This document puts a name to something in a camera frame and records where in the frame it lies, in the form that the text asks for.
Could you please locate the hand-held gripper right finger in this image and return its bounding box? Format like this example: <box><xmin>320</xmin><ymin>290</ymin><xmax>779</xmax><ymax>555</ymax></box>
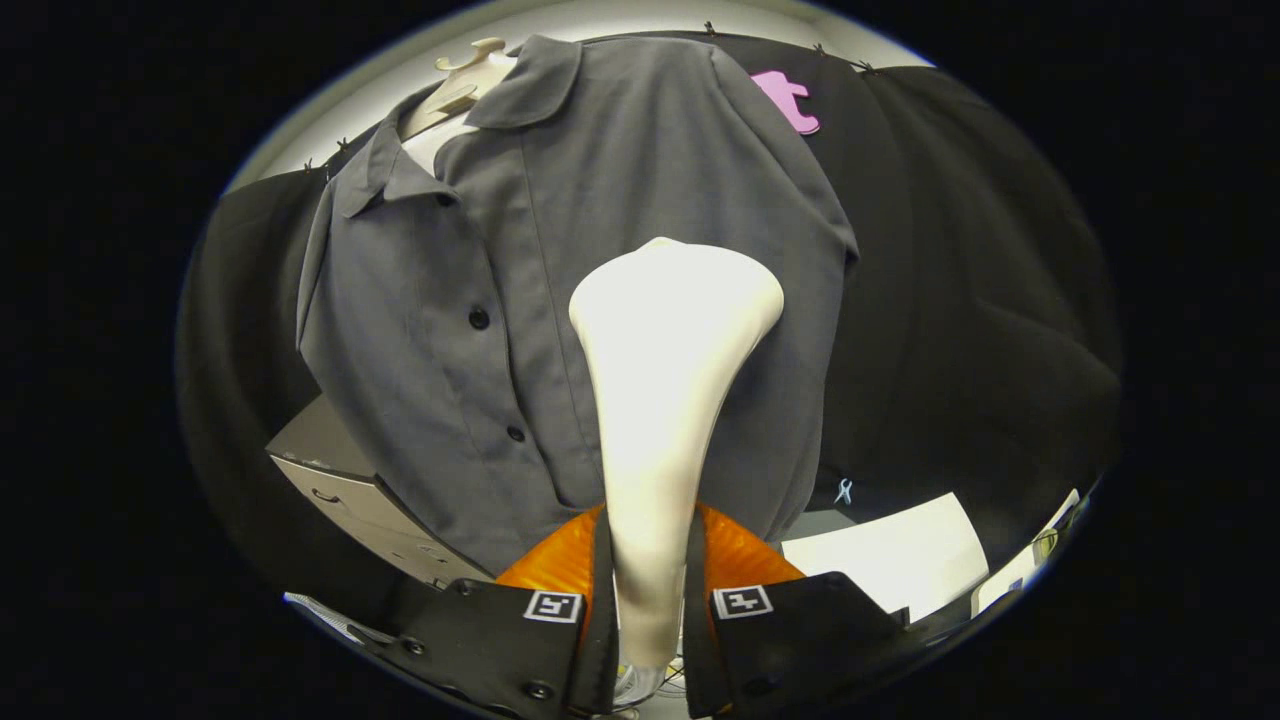
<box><xmin>683</xmin><ymin>500</ymin><xmax>916</xmax><ymax>719</ymax></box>

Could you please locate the white mannequin torso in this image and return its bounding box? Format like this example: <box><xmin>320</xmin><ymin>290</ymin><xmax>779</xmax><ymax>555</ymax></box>
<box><xmin>398</xmin><ymin>37</ymin><xmax>519</xmax><ymax>176</ymax></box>

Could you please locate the white garment steamer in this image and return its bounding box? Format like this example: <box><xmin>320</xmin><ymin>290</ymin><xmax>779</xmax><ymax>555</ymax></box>
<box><xmin>568</xmin><ymin>237</ymin><xmax>786</xmax><ymax>673</ymax></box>

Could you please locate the white table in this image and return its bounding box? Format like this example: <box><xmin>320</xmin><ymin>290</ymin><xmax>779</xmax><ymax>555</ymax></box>
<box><xmin>780</xmin><ymin>490</ymin><xmax>991</xmax><ymax>623</ymax></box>

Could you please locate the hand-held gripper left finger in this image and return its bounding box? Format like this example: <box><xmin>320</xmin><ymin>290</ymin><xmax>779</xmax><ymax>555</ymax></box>
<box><xmin>355</xmin><ymin>500</ymin><xmax>621</xmax><ymax>719</ymax></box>

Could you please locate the grey drawer cabinet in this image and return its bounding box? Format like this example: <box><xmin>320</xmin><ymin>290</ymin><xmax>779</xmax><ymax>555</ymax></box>
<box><xmin>265</xmin><ymin>393</ymin><xmax>496</xmax><ymax>591</ymax></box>

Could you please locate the black backdrop cloth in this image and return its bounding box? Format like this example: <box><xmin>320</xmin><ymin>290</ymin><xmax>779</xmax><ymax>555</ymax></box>
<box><xmin>178</xmin><ymin>30</ymin><xmax>1123</xmax><ymax>641</ymax></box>

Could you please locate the white cluttered desk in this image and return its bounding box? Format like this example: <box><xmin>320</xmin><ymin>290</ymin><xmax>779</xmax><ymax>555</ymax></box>
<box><xmin>972</xmin><ymin>488</ymin><xmax>1083</xmax><ymax>616</ymax></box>

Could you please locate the grey button-up shirt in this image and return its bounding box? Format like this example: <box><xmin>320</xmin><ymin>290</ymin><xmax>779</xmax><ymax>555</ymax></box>
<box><xmin>297</xmin><ymin>33</ymin><xmax>861</xmax><ymax>579</ymax></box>

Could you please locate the white striped fabric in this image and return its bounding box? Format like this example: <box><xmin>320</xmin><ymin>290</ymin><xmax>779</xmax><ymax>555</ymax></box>
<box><xmin>283</xmin><ymin>590</ymin><xmax>396</xmax><ymax>646</ymax></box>

